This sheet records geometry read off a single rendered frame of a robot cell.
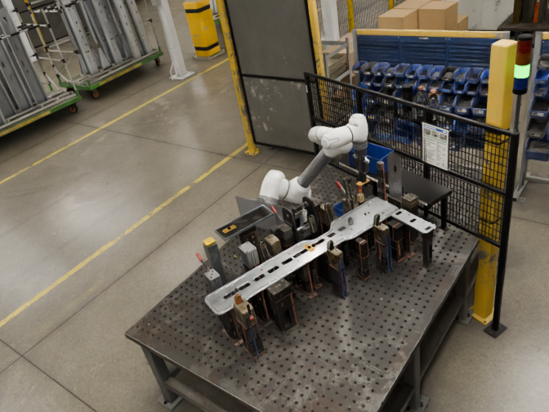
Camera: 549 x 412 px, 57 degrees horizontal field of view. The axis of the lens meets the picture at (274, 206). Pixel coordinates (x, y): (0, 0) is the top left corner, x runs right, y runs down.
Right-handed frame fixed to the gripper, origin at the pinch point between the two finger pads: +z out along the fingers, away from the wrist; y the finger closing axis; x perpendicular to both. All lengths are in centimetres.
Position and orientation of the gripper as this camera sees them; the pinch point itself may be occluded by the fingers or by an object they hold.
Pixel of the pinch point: (362, 176)
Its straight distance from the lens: 319.0
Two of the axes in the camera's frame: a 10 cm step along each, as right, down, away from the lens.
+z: 1.6, 8.2, 5.4
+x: 8.1, -4.3, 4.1
